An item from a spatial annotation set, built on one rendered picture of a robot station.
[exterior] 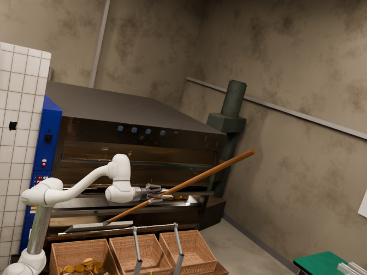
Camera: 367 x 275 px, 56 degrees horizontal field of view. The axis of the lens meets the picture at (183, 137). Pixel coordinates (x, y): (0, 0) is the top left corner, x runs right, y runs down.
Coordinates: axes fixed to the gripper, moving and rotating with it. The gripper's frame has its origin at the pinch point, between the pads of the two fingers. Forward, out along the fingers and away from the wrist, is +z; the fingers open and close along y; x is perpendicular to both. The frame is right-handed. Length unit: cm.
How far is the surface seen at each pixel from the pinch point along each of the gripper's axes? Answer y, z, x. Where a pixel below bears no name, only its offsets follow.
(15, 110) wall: -91, -75, -84
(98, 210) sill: -21, 15, -144
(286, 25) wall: -317, 357, -75
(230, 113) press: -187, 285, -184
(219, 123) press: -168, 257, -188
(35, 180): -44, -51, -121
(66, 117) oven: -91, -34, -84
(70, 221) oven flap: -13, -11, -153
